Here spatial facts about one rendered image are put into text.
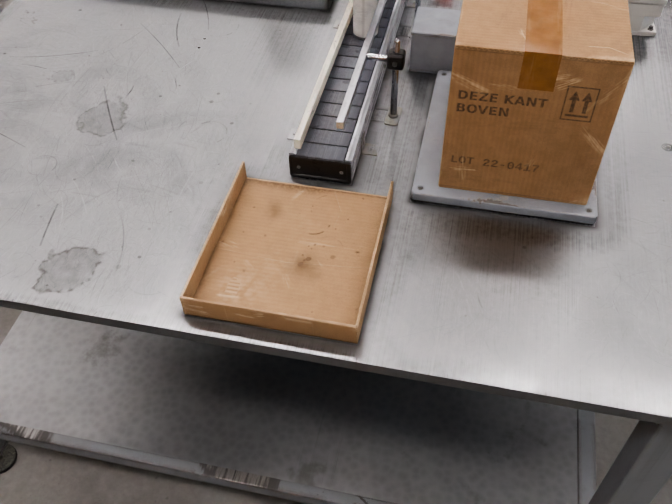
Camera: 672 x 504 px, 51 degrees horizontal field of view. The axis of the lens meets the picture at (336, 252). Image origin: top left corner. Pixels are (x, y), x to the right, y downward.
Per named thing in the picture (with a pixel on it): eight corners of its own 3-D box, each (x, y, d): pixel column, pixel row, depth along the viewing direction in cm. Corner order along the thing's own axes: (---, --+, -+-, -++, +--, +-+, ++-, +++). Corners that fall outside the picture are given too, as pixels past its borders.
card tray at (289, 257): (245, 178, 124) (242, 160, 121) (392, 198, 120) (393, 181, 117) (184, 314, 104) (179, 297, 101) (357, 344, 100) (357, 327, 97)
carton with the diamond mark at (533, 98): (455, 82, 138) (472, -55, 117) (583, 96, 134) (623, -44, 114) (437, 187, 118) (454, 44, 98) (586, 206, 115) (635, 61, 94)
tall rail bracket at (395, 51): (364, 108, 136) (365, 31, 124) (402, 112, 135) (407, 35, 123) (361, 118, 134) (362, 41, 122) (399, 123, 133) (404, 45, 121)
